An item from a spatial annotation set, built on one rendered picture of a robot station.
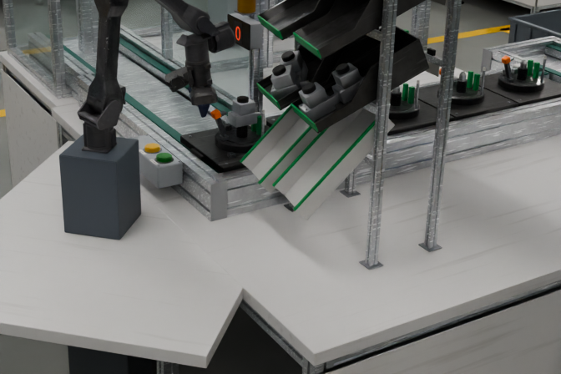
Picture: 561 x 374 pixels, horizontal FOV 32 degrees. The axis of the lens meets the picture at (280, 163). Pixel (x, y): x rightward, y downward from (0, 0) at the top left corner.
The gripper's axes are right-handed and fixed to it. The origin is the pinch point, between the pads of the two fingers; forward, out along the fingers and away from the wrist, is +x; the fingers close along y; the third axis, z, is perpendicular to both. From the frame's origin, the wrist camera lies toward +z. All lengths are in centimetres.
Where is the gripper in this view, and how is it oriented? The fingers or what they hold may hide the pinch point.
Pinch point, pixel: (202, 103)
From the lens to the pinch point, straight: 243.5
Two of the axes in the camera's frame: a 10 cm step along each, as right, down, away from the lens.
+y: 1.9, 4.4, -8.8
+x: 0.5, 8.9, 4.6
